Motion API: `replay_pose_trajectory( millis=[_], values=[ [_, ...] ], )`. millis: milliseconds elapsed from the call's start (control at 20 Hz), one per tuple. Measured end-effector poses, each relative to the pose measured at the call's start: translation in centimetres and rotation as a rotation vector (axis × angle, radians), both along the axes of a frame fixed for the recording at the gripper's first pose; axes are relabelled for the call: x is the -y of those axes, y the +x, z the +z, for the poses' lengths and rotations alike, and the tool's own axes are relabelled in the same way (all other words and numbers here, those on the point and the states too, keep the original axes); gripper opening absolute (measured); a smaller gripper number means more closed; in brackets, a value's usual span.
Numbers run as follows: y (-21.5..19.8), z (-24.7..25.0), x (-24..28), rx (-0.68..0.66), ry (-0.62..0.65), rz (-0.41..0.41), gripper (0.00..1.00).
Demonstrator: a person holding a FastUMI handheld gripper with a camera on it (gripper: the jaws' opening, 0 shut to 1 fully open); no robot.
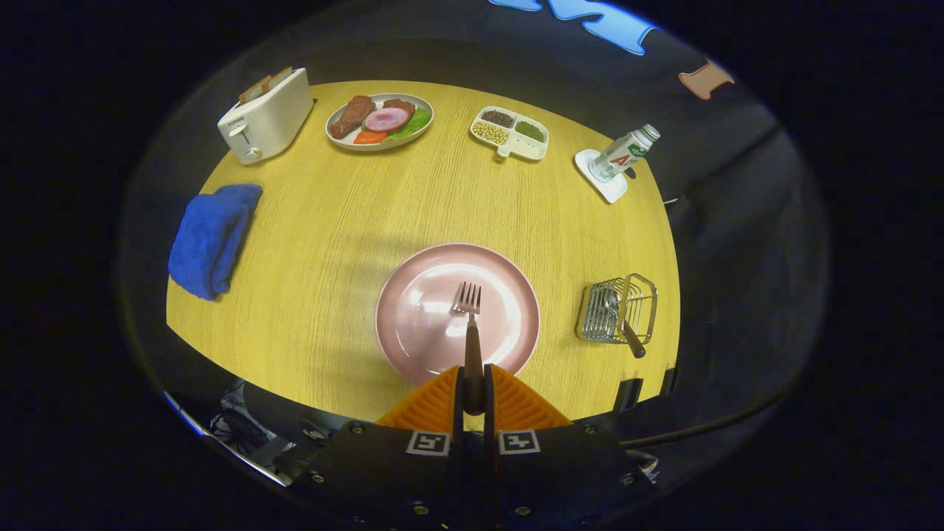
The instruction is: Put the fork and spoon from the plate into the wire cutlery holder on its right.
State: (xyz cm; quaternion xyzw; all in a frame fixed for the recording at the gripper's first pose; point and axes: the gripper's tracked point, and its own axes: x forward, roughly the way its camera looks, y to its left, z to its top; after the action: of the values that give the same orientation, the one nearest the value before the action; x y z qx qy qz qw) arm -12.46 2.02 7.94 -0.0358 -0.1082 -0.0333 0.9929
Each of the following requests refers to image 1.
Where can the red tomato slice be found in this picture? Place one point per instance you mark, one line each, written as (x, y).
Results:
(370, 137)

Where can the small brown steak piece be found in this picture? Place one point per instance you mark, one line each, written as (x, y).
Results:
(400, 105)

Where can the toast slice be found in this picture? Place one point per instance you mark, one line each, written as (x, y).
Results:
(254, 88)
(279, 75)

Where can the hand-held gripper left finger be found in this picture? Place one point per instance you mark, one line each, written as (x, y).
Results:
(459, 413)

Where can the white drink bottle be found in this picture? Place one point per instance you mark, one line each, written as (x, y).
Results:
(619, 158)

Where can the black table clamp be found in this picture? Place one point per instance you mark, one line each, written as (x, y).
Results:
(627, 395)
(669, 380)

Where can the pile of green beans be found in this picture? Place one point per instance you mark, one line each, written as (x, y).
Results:
(530, 131)

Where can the white square coaster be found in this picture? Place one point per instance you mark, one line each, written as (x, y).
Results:
(611, 190)

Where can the green lettuce leaf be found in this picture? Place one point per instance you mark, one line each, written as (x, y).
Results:
(419, 122)

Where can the white toaster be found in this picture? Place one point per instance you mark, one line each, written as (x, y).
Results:
(273, 118)

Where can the folded blue cloth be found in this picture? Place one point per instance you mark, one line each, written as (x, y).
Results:
(210, 240)

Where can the pile of dark beans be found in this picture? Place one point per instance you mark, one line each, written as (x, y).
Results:
(498, 118)

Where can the large brown steak piece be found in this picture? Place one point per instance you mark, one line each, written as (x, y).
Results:
(352, 116)

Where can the white divided dish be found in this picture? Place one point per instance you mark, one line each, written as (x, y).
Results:
(532, 147)

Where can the pink ham slice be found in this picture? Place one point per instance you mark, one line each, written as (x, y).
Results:
(386, 119)

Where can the white oval food plate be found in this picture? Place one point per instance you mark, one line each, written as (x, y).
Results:
(346, 142)

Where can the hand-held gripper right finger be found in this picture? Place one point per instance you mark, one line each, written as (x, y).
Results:
(489, 413)

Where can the round pink plate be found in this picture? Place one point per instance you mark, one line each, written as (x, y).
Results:
(420, 317)

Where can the pile of yellow soybeans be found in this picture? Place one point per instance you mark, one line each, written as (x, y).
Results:
(490, 133)

